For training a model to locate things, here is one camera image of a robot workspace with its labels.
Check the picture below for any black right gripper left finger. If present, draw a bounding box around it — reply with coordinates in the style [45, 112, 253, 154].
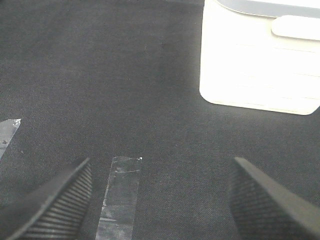
[0, 158, 93, 240]

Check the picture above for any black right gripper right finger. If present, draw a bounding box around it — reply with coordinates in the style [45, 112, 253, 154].
[228, 157, 320, 240]

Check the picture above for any clear tape strip left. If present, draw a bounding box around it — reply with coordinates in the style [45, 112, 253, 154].
[0, 118, 21, 159]

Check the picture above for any cream plastic storage bin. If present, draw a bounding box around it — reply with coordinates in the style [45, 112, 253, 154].
[199, 0, 320, 115]

